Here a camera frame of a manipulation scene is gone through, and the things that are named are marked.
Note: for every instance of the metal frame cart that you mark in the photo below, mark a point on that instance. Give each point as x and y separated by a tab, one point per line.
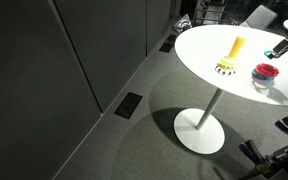
214	11

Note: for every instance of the black camera stand hardware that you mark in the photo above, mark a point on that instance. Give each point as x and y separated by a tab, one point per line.
284	163

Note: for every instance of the grey chair back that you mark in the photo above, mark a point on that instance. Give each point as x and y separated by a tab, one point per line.
260	16

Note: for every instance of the crumpled silver foil object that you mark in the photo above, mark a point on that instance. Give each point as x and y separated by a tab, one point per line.
183	23

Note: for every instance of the white table pedestal with base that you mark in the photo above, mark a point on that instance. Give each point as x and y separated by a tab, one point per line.
200	133

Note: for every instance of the small black floor outlet cover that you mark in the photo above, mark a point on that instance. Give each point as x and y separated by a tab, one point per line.
172	38
166	47

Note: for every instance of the black white striped base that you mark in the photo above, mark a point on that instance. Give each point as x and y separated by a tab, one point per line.
224	71

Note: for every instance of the large black floor outlet cover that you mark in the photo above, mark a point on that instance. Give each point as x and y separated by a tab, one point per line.
128	105

